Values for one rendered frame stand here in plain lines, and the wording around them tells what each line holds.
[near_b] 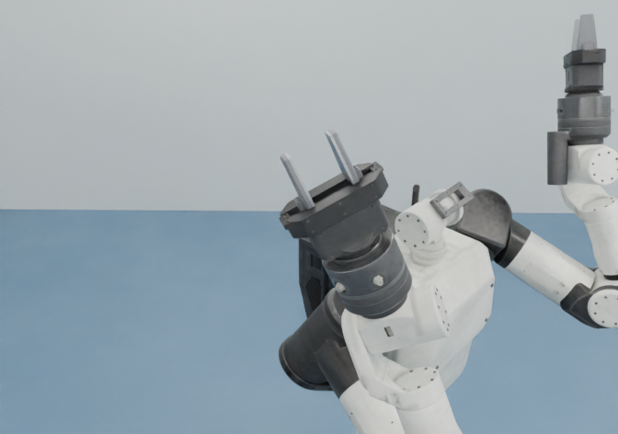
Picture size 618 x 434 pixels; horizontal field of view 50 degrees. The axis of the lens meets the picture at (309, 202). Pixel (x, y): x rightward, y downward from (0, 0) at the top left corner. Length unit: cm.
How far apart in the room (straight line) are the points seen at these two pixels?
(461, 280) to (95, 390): 189
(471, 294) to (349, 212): 48
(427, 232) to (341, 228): 35
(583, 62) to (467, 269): 40
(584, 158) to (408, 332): 56
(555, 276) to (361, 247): 66
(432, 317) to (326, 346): 25
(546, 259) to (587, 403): 152
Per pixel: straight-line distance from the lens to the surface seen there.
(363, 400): 97
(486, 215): 129
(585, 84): 124
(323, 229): 70
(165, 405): 264
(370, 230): 72
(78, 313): 315
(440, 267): 113
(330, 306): 98
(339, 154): 69
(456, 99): 349
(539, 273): 132
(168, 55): 343
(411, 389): 83
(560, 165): 124
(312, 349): 101
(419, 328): 79
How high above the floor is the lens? 188
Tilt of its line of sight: 30 degrees down
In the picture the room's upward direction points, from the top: straight up
